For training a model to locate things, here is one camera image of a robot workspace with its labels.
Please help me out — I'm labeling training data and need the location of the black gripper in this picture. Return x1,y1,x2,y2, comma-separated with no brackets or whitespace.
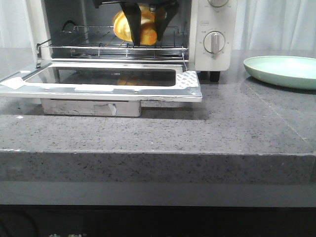
92,0,180,46

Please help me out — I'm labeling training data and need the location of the yellow striped croissant bread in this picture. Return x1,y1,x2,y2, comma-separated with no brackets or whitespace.
113,4,157,45

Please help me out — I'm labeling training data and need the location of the white toaster oven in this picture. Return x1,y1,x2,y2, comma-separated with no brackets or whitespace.
25,0,237,81

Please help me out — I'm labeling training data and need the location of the upper grey oven knob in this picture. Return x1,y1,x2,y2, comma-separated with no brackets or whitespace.
208,0,229,7

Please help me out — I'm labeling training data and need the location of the grey oven knob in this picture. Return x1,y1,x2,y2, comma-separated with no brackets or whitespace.
208,0,229,7
203,31,225,54

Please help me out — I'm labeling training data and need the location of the lower grey oven knob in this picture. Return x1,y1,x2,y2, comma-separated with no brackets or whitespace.
203,31,225,54

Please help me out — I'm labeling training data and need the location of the open oven glass door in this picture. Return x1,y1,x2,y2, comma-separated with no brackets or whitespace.
0,61,202,102

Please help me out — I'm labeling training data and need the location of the light green round plate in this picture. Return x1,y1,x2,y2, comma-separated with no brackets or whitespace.
243,55,316,90

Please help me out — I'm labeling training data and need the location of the metal wire oven rack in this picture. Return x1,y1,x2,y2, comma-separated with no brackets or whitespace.
36,26,189,61

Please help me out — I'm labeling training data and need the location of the white oven door handle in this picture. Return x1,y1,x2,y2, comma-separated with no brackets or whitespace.
41,98,141,117

